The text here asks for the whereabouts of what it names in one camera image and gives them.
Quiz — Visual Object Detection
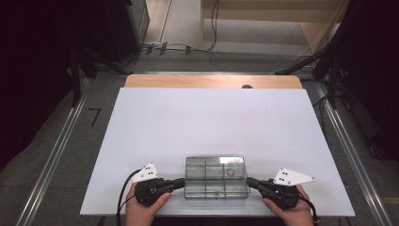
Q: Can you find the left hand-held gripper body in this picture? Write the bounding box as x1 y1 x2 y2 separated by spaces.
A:
129 161 175 208

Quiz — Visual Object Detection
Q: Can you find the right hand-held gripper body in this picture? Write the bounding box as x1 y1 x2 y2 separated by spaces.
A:
259 167 317 212

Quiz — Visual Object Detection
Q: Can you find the clear plastic compartment box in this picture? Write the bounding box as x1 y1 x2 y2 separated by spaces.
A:
184 155 251 202

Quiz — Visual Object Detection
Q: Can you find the person's right hand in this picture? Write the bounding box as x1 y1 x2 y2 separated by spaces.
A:
262 184 315 226

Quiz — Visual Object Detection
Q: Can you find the person's left hand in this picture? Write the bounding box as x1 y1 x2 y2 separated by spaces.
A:
124 182 172 226

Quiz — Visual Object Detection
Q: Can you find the white table cover board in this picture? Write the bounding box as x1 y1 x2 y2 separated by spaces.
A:
79 87 357 218

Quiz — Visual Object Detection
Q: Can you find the black metal stand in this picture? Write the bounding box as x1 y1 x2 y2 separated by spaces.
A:
67 46 127 108
275 40 349 111

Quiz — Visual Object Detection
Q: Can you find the power strip with plugs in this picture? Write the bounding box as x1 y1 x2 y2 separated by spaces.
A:
141 41 193 57

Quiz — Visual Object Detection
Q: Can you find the black cabinet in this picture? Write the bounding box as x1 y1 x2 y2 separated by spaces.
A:
103 0 151 63

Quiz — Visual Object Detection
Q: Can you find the light wooden shelf unit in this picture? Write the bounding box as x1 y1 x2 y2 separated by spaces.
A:
199 0 350 55

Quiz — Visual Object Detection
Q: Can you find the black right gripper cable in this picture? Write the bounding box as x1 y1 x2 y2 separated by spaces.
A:
296 190 320 226

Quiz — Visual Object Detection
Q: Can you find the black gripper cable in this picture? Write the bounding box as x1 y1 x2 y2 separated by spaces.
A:
296 190 320 226
115 169 143 226

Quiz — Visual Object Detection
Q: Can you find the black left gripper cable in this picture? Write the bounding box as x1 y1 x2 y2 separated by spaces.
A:
115 169 143 226

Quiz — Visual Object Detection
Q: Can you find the aluminium floor rail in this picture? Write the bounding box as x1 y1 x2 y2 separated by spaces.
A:
313 81 395 226
14 76 94 226

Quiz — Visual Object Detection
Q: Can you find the black hanging cable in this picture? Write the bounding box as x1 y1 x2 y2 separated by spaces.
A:
187 0 220 53

